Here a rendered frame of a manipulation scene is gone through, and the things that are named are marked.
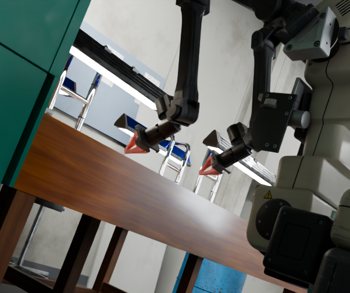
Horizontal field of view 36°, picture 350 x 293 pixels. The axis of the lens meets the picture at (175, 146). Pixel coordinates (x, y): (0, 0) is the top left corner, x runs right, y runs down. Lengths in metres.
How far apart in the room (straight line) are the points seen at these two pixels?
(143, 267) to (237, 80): 2.36
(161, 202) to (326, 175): 0.52
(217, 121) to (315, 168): 4.52
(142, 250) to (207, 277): 0.68
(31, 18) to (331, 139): 0.76
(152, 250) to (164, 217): 3.29
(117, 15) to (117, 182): 3.40
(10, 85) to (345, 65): 0.77
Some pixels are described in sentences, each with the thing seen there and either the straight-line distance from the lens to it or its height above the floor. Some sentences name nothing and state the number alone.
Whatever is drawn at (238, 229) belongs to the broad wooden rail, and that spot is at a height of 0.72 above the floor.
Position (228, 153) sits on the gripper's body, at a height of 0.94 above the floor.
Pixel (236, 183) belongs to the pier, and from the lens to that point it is 5.97.
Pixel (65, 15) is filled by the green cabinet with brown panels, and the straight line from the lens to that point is 1.25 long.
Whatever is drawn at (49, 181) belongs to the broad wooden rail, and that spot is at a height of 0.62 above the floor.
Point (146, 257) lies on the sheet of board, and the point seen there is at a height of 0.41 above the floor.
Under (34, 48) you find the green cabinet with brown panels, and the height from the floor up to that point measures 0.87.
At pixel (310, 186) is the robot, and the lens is 1.32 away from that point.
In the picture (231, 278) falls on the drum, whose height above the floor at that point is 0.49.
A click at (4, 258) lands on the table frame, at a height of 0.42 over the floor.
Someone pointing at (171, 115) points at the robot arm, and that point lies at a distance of 1.60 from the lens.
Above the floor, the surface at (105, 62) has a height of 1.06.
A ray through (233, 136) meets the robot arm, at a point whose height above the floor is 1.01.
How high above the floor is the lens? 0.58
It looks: 10 degrees up
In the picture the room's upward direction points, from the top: 20 degrees clockwise
